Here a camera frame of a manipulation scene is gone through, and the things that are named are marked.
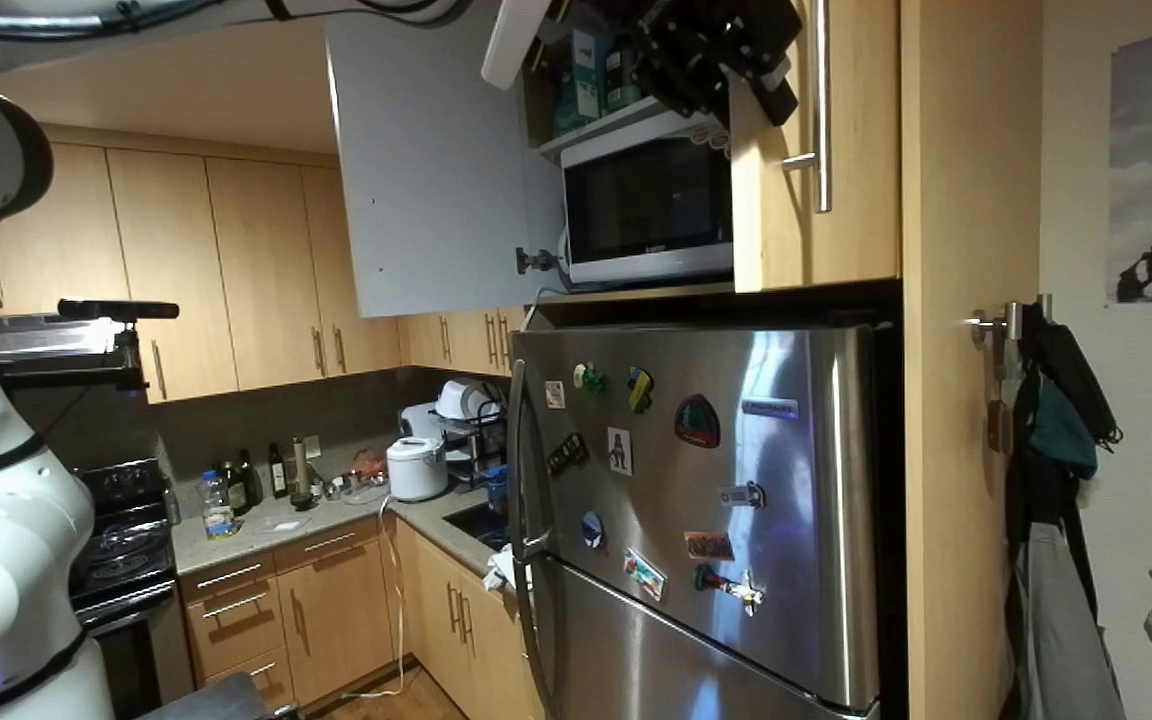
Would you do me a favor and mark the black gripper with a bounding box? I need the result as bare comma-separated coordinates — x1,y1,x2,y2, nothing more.
645,0,810,133

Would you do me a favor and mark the steel bar door handle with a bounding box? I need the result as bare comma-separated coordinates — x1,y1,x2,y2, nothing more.
782,0,836,221

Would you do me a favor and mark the white cupboard shelf board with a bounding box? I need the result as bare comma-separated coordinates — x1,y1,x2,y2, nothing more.
527,93,737,163

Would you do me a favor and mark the light wood cabinet door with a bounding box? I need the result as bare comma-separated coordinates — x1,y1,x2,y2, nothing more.
0,133,137,319
104,139,243,408
205,153,328,396
299,154,408,379

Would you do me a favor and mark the wooden base cabinet door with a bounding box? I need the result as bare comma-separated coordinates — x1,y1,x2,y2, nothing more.
451,554,547,720
273,516,401,706
393,516,464,698

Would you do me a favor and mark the dark jar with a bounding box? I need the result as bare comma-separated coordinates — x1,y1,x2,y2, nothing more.
604,33,649,110

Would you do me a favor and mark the silver black microwave oven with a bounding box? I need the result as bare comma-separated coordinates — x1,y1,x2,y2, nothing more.
558,110,737,292

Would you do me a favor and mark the teal carton box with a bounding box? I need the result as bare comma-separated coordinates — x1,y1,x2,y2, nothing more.
558,20,618,133

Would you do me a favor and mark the yellow blue green magnet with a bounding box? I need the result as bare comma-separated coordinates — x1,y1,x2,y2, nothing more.
619,363,660,417

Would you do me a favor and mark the green fridge magnet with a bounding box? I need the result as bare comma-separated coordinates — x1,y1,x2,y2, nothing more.
570,358,612,404

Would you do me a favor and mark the shield shaped fridge magnet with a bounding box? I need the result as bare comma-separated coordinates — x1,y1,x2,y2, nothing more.
673,393,728,450

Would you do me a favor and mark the white square magnet black figure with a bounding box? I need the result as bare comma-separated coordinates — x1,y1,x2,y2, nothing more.
604,425,638,480

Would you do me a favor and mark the long brown fridge magnet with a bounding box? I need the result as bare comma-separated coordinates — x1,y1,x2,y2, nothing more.
544,432,596,480

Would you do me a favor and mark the white rounded appliance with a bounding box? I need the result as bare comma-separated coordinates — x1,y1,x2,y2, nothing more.
431,375,510,428

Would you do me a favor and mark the black jacket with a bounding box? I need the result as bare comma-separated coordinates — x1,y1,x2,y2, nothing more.
1005,306,1129,631

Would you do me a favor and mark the red rectangular fridge magnet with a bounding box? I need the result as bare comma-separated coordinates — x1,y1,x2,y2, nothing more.
683,529,739,562

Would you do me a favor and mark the white kettle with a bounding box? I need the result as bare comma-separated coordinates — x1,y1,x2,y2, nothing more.
397,401,451,444

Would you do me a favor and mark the teal bag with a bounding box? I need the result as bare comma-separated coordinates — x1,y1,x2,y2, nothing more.
1028,375,1108,480

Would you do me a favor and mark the rectangular picture fridge magnet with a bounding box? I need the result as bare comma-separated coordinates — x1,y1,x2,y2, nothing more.
619,548,673,608

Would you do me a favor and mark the white rice cooker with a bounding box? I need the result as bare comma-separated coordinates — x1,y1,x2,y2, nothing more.
384,432,458,502

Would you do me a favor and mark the small multicolour fridge magnet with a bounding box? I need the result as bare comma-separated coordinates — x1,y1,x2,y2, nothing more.
692,562,767,617

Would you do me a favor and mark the stainless steel refrigerator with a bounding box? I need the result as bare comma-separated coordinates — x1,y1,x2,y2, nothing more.
510,317,903,720

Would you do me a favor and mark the small red item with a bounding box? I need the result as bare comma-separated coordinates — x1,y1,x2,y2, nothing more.
344,449,393,488

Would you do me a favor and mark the white cloth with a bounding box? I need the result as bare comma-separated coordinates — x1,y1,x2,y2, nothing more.
481,535,527,600

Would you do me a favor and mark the dark glass bottle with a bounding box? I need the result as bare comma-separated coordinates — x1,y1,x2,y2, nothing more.
265,441,298,499
288,432,322,516
233,449,267,513

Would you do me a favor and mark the grey garment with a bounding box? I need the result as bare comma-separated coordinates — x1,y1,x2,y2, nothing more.
1013,520,1131,720

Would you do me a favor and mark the clear plastic container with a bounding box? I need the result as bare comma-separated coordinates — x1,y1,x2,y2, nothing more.
195,464,241,541

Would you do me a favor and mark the steel range hood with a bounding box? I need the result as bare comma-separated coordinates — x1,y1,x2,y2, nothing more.
0,317,147,393

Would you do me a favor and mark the wooden drawer base cabinet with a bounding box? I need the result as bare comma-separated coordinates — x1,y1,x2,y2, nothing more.
176,535,291,716

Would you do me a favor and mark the black stove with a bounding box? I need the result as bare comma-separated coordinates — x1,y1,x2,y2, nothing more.
66,450,195,720

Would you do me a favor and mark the grey padded chair back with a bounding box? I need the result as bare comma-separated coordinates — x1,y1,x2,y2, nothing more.
142,666,273,720

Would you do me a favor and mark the light wood wall cabinet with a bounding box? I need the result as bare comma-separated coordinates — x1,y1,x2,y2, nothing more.
393,306,527,379

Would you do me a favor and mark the black stereo camera bar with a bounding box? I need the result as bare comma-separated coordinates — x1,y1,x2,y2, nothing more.
52,297,184,325

